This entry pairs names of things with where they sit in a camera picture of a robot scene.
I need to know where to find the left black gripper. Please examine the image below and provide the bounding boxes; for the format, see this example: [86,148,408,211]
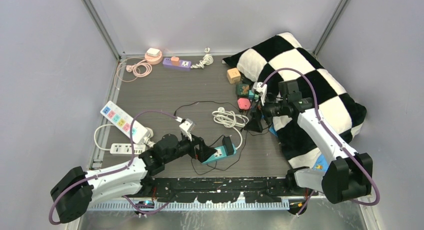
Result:
[163,131,216,164]

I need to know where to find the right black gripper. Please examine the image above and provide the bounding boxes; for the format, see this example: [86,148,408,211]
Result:
[243,94,287,133]

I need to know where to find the teal usb power strip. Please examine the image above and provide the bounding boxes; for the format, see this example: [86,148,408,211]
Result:
[202,144,237,164]

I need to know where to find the pink plug adapter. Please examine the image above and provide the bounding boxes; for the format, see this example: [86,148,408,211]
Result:
[237,98,251,110]

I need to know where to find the black power adapter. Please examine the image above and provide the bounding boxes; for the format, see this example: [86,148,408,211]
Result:
[222,136,235,156]

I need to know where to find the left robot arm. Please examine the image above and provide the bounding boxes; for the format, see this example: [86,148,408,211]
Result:
[49,134,216,225]

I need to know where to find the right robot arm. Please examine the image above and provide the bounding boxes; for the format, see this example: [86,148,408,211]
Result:
[245,80,374,204]

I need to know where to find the dark green cube socket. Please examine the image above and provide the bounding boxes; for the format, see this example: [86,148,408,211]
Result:
[235,83,250,97]

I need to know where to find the orange cube socket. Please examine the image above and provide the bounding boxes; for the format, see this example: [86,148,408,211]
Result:
[226,68,241,84]

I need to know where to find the orange small plug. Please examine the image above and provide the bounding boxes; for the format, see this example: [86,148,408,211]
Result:
[170,57,180,65]

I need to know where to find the pink round socket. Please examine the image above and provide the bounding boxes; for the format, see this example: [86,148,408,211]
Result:
[144,51,163,65]

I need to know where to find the small teal adapters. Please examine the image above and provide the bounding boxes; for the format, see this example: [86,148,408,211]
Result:
[248,90,259,101]

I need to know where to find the checkered black white pillow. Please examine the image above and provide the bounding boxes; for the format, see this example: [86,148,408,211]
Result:
[223,32,367,168]

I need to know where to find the white colourful power strip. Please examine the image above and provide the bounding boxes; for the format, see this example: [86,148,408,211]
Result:
[100,101,149,144]

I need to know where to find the purple power strip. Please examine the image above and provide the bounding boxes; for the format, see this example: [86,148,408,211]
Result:
[162,57,192,71]

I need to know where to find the white charger block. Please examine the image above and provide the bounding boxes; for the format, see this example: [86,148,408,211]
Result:
[146,48,161,57]

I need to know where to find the white thick coiled cable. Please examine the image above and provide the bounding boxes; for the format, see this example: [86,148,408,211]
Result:
[211,107,249,150]

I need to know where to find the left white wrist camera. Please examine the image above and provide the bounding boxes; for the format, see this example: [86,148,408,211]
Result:
[179,119,195,137]

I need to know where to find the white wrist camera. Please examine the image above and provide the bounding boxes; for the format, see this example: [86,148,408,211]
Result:
[252,82,268,105]
[179,119,195,137]

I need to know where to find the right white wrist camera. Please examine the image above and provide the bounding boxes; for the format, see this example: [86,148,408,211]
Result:
[252,82,268,105]

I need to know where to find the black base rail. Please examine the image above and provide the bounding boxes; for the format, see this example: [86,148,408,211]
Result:
[129,176,311,203]

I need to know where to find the black thin cable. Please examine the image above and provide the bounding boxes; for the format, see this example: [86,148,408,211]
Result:
[174,100,273,176]

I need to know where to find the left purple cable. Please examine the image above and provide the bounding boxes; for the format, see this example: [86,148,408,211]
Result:
[48,110,185,226]

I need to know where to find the purple cable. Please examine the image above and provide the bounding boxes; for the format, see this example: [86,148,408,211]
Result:
[48,110,185,226]
[262,68,381,216]

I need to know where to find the pink coiled cable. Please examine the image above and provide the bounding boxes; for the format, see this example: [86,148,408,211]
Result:
[113,57,153,90]

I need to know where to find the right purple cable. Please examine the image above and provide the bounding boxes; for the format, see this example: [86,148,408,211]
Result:
[262,68,381,216]

